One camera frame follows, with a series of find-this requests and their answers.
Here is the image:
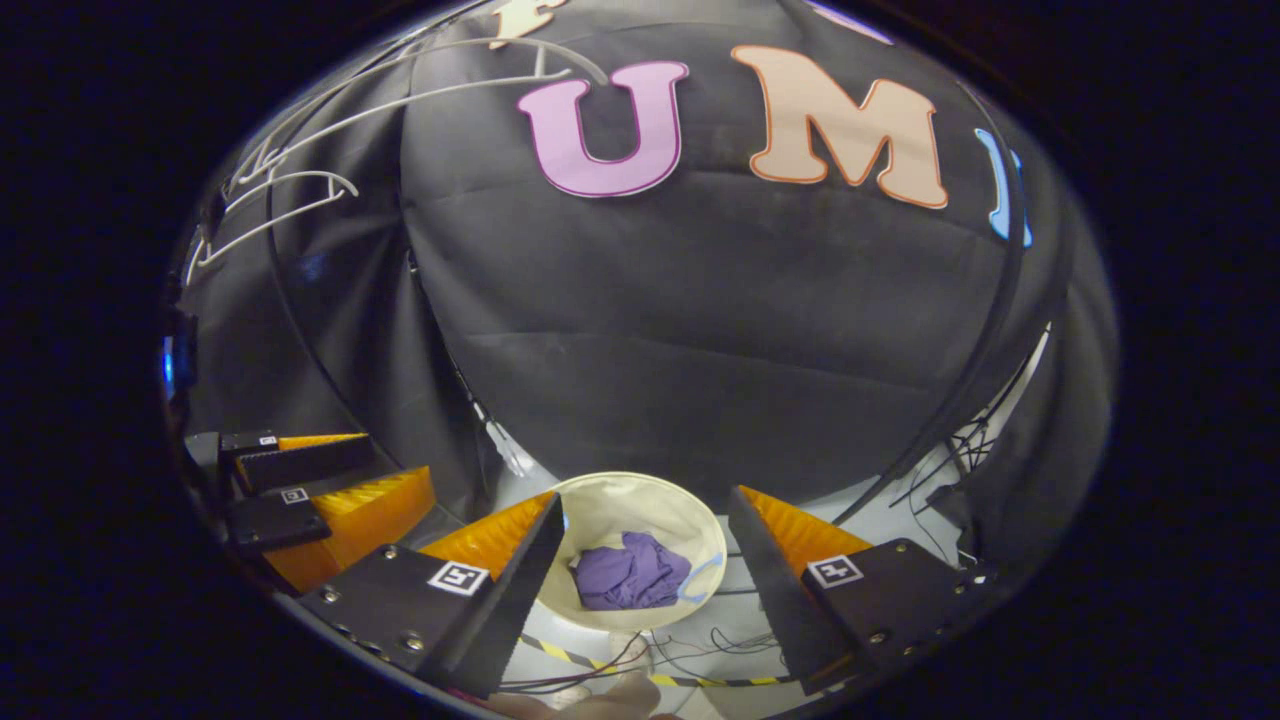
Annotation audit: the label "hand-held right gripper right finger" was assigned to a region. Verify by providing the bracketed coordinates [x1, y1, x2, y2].
[727, 485, 1001, 696]

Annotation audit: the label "thin floor cables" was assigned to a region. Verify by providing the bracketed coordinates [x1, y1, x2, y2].
[498, 626, 793, 694]

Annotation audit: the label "purple jacket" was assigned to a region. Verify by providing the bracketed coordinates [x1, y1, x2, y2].
[570, 530, 694, 612]

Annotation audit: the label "white clothes hanger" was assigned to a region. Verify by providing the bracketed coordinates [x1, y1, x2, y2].
[184, 169, 360, 287]
[228, 37, 611, 193]

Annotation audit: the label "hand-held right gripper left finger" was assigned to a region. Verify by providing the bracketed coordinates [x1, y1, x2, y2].
[300, 490, 567, 699]

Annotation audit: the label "black clothes rack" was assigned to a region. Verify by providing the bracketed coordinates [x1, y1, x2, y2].
[200, 0, 1033, 527]

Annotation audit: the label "tangle of black cables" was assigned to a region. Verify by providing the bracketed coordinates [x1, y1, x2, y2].
[888, 398, 1003, 503]

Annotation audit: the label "black backdrop cloth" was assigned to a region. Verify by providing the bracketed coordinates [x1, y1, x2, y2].
[170, 0, 1121, 601]

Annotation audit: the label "cream laundry hamper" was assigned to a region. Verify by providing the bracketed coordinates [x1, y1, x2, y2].
[535, 471, 730, 634]

